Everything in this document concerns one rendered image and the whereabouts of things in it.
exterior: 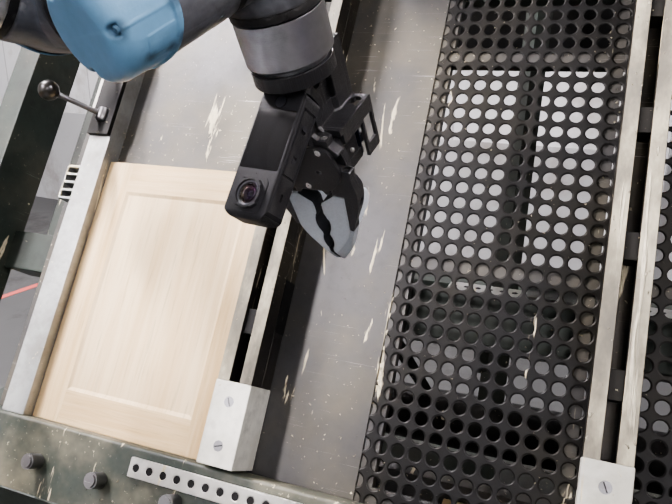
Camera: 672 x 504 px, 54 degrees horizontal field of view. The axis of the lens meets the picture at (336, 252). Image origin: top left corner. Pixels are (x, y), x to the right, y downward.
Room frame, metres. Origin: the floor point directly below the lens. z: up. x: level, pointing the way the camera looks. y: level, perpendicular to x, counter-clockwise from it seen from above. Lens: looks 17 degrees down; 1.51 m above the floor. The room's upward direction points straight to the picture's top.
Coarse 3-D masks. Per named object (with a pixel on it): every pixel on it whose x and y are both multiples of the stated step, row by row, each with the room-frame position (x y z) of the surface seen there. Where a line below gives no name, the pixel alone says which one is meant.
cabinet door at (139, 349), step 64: (128, 192) 1.21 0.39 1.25; (192, 192) 1.16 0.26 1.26; (128, 256) 1.14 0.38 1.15; (192, 256) 1.10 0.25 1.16; (64, 320) 1.10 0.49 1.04; (128, 320) 1.07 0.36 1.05; (192, 320) 1.03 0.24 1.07; (64, 384) 1.03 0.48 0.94; (128, 384) 1.00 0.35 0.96; (192, 384) 0.96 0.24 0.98; (192, 448) 0.90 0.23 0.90
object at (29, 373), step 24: (144, 72) 1.38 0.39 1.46; (120, 120) 1.30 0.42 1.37; (96, 144) 1.27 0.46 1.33; (120, 144) 1.29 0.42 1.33; (96, 168) 1.24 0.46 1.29; (72, 192) 1.23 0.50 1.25; (96, 192) 1.22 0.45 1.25; (72, 216) 1.20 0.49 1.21; (72, 240) 1.17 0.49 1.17; (72, 264) 1.15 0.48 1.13; (48, 288) 1.13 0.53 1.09; (48, 312) 1.10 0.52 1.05; (48, 336) 1.08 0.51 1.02; (24, 360) 1.06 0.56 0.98; (48, 360) 1.07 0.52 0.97; (24, 384) 1.04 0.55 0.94; (24, 408) 1.01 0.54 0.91
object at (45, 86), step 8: (48, 80) 1.24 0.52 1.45; (40, 88) 1.22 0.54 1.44; (48, 88) 1.22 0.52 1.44; (56, 88) 1.23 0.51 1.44; (40, 96) 1.23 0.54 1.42; (48, 96) 1.23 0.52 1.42; (56, 96) 1.24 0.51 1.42; (64, 96) 1.25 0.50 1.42; (80, 104) 1.27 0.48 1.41; (96, 112) 1.28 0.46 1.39; (104, 112) 1.28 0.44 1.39; (104, 120) 1.28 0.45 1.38
